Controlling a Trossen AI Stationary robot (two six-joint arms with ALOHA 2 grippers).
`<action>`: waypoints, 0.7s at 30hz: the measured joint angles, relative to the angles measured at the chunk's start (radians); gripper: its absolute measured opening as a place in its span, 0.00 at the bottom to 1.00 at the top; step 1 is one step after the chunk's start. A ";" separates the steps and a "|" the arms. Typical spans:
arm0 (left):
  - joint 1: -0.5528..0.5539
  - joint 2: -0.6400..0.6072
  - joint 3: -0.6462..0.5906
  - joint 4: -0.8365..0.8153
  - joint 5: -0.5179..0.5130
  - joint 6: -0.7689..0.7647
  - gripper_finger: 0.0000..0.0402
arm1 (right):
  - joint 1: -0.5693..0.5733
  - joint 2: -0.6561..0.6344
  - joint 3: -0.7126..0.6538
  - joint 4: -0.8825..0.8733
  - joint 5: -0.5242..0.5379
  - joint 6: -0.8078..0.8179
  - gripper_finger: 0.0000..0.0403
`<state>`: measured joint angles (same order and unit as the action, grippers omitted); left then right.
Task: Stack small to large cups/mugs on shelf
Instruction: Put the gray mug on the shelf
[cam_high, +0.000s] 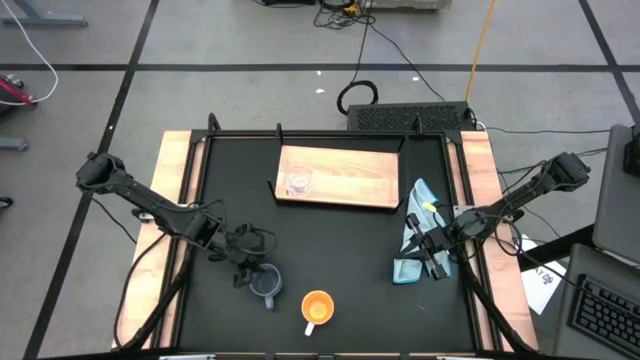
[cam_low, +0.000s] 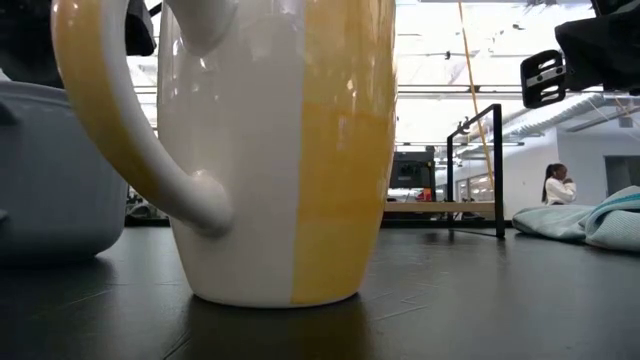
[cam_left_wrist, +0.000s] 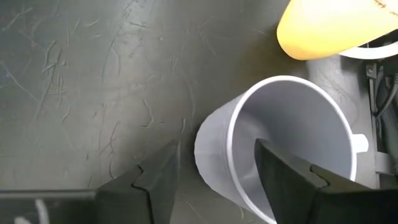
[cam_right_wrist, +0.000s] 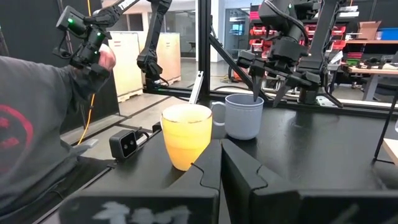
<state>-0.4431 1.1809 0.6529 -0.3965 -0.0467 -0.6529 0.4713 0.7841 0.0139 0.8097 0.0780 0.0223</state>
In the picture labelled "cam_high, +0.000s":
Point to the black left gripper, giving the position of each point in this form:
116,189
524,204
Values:
240,245

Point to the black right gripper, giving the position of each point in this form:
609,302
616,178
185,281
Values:
437,237

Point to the grey mug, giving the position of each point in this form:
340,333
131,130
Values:
269,285

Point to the orange and white mug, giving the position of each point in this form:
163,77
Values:
317,307

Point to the small clear glass cup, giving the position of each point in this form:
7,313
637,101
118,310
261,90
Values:
300,182

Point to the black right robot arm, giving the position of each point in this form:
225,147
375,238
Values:
530,192

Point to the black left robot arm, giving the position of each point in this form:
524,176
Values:
150,202

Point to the light blue cloth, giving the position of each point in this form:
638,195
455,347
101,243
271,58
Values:
410,270

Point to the small yellow tag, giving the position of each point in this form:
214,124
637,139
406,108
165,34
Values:
430,206

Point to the white paper sheet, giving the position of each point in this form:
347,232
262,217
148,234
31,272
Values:
542,287

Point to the black perforated computer case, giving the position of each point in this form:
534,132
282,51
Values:
405,117

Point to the black desk leg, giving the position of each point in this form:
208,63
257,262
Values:
555,250

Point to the grey desk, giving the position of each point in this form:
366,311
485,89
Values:
567,325

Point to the black keyboard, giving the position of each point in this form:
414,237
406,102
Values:
607,315

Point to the grey computer monitor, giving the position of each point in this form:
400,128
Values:
615,210

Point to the grey box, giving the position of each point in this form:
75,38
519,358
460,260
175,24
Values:
410,4

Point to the grey metal foot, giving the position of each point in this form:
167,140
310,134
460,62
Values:
12,145

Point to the red cart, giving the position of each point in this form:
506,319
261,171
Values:
12,92

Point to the grey metal floor stand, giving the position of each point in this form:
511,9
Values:
40,21

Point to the wooden shelf with black frame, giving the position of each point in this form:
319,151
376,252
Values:
350,175

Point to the black metal rig frame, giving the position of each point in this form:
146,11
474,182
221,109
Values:
325,134

